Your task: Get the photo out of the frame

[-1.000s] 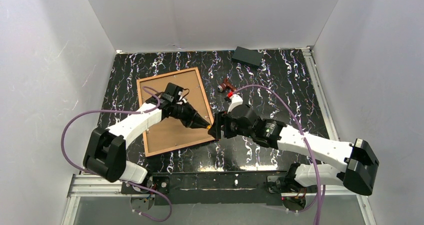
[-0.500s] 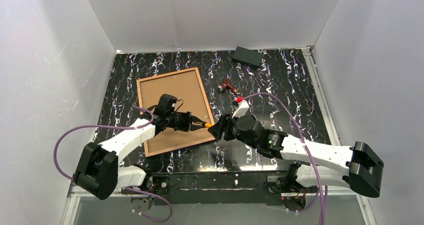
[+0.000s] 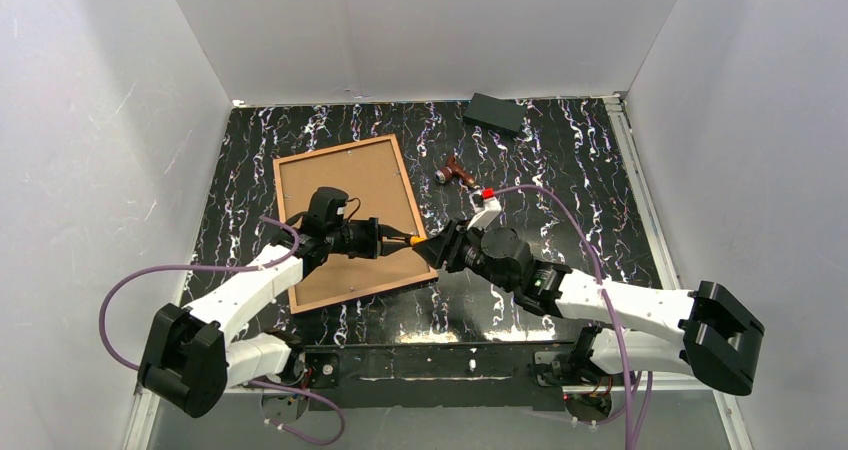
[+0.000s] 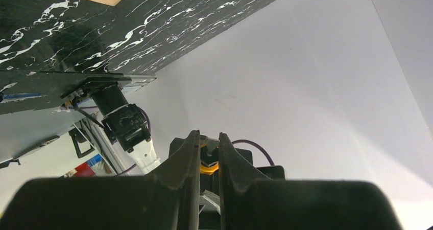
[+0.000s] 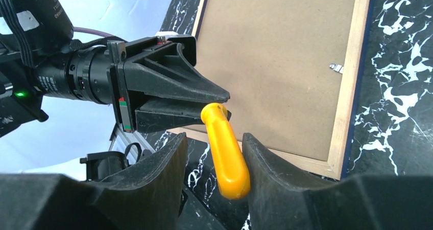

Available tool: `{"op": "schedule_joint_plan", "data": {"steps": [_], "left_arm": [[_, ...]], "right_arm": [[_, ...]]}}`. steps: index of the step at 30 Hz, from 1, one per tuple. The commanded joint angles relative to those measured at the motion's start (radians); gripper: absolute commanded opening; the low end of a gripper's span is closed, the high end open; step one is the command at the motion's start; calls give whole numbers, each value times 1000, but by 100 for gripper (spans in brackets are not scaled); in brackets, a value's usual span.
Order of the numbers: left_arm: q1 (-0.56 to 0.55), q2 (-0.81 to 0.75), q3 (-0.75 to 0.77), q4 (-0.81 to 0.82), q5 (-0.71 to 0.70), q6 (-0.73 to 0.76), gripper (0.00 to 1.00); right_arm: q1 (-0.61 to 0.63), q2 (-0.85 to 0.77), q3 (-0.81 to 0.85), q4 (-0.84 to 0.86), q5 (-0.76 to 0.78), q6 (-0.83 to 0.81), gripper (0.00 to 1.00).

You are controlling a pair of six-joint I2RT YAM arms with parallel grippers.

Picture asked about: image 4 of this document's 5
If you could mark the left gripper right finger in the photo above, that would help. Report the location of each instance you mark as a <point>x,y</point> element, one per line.
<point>252,200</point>

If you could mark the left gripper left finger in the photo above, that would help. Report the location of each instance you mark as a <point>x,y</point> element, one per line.
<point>165,198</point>

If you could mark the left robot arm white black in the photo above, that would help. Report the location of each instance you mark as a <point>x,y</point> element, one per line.
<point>126,124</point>

